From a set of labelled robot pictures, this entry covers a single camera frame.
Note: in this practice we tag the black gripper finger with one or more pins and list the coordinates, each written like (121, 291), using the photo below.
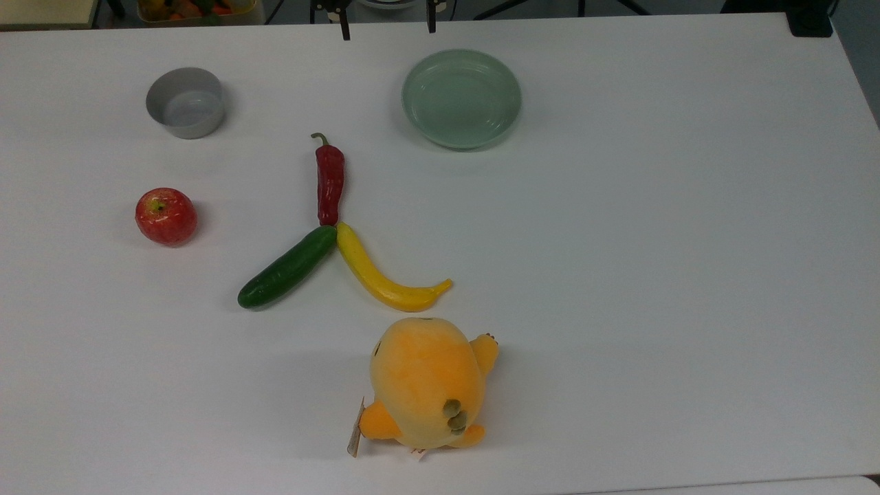
(431, 19)
(344, 27)

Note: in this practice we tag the red apple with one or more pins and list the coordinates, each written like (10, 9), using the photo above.
(166, 216)

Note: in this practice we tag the grey round bowl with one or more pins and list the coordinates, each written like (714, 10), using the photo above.
(185, 103)

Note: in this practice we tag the pale green plate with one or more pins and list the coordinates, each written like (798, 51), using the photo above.
(461, 99)

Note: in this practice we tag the black tripod legs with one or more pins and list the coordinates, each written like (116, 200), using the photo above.
(560, 7)

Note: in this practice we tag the clear box of toy fruits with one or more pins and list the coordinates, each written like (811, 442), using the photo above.
(199, 9)

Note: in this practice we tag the red chili pepper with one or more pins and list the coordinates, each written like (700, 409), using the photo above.
(330, 182)

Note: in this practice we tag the green cucumber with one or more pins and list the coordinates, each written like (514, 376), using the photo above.
(287, 267)

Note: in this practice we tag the yellow banana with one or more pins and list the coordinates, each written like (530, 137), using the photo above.
(375, 276)

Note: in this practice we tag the beige wooden side table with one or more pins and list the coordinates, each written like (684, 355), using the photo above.
(45, 12)

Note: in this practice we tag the orange plush toy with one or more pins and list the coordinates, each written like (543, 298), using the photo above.
(426, 381)

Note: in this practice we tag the black table clamp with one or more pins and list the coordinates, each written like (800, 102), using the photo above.
(810, 19)

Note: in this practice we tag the paper tag on plush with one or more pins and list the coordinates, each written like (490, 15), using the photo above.
(355, 430)

